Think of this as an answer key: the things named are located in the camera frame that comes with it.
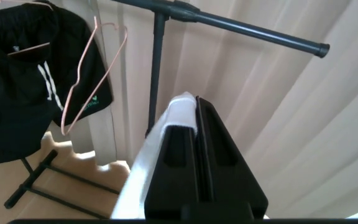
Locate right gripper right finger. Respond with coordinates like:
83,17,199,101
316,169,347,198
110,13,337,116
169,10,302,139
195,95,269,220

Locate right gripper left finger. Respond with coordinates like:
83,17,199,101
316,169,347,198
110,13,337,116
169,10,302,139
144,124,205,220

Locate white garment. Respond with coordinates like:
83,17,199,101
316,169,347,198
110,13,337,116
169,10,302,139
109,91,199,220

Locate pink clothes hanger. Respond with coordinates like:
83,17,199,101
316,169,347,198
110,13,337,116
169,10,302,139
60,15,129,137
0,0,55,57

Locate black shorts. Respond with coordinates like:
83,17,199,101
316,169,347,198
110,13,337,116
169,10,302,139
0,0,115,167

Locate black clothes rack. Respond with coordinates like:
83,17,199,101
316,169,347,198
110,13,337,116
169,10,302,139
3,0,331,220

